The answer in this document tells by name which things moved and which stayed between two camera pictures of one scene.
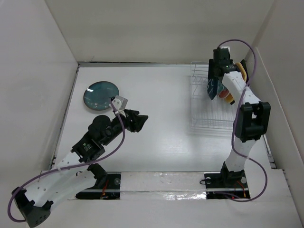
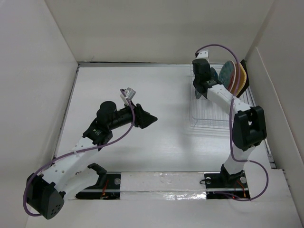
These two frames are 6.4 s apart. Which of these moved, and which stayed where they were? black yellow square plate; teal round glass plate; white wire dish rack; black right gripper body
Moved: teal round glass plate; black right gripper body
Stayed: white wire dish rack; black yellow square plate
